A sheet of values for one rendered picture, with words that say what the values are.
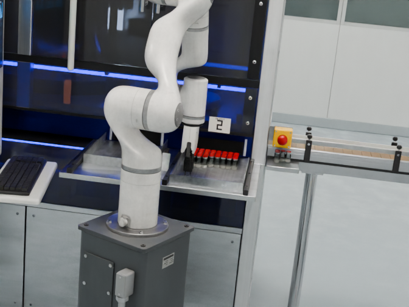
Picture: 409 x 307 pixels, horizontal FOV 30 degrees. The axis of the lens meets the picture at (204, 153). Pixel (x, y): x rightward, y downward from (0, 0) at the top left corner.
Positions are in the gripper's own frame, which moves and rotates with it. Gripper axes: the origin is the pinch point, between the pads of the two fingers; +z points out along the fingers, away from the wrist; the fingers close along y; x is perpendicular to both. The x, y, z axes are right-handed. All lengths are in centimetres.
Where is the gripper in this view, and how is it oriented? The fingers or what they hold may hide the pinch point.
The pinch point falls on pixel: (188, 164)
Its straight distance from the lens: 271.9
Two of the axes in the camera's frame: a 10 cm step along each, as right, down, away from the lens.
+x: 9.9, 1.2, -0.8
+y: -1.1, 2.8, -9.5
